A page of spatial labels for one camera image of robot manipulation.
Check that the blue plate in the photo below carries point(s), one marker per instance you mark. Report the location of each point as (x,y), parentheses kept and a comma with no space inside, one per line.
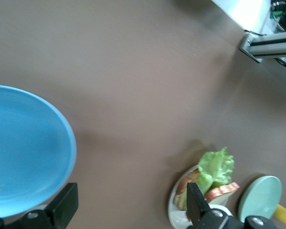
(26,148)

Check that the brown table cloth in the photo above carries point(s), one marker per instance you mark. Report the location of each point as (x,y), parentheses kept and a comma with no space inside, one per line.
(145,83)

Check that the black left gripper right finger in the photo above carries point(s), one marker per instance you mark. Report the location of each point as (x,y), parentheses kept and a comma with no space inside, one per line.
(197,205)

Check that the aluminium camera pole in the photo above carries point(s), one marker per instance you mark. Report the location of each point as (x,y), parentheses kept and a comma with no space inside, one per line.
(269,45)

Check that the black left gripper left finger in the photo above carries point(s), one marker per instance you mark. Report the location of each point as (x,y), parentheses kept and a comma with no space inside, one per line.
(64,205)

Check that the yellow mustard squeeze bottle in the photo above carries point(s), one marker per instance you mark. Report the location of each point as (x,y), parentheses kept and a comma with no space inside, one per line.
(284,213)

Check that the green lettuce leaf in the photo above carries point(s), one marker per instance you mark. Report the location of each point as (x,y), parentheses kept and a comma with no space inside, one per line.
(214,169)

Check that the beige plate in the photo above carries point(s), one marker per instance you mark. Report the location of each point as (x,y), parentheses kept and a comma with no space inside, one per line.
(178,217)

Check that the green plate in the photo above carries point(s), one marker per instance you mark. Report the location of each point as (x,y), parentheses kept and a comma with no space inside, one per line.
(259,198)

